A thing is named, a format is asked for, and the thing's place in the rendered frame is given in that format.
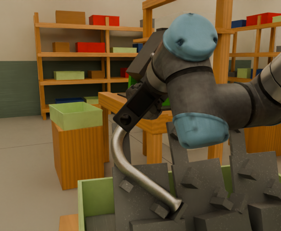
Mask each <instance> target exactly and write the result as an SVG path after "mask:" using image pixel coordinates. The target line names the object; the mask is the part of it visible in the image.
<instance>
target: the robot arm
mask: <svg viewBox="0 0 281 231"><path fill-rule="evenodd" d="M217 42H218V35H217V31H216V29H215V27H214V25H213V24H212V23H211V22H210V21H209V20H208V19H207V18H205V17H204V16H202V15H199V14H195V13H186V14H182V15H180V16H178V17H177V18H176V19H175V20H174V21H173V22H172V23H171V25H170V26H169V28H168V29H167V30H166V31H165V32H164V34H163V38H162V40H161V42H160V44H159V46H158V48H157V50H156V51H155V53H151V54H150V57H151V58H152V59H151V61H150V63H149V65H148V67H147V70H146V72H145V76H144V77H143V78H142V79H141V80H140V83H139V84H138V83H136V84H135V85H131V86H130V87H129V88H128V89H127V90H126V99H127V102H126V103H125V104H124V105H123V106H122V108H121V109H120V110H119V111H118V112H117V113H116V115H115V116H114V117H113V121H114V122H116V123H117V124H118V125H119V126H120V127H121V128H122V129H123V130H125V131H126V132H130V131H131V130H132V129H133V128H134V126H135V125H136V124H137V123H138V122H139V121H140V120H141V119H146V120H154V119H157V118H158V117H159V116H160V115H161V113H162V109H161V107H162V103H163V102H165V101H166V99H167V98H169V102H170V106H171V111H172V116H173V118H172V122H173V124H174V126H175V128H176V132H177V136H178V140H179V143H180V145H181V146H182V147H183V148H185V149H198V148H202V147H208V146H212V145H216V144H220V143H223V142H225V141H227V140H228V139H229V130H236V129H241V128H249V127H259V126H275V125H278V124H281V53H280V54H279V55H278V56H277V57H276V58H275V59H274V60H273V61H272V62H271V63H269V64H268V65H267V66H266V67H265V68H264V69H263V70H262V72H261V73H259V74H258V75H257V76H256V77H255V78H254V79H253V80H252V81H250V82H241V83H239V82H238V83H223V84H216V81H215V77H214V74H213V70H212V66H211V63H210V60H209V58H210V57H211V56H212V54H213V52H214V50H215V48H216V46H217Z"/></svg>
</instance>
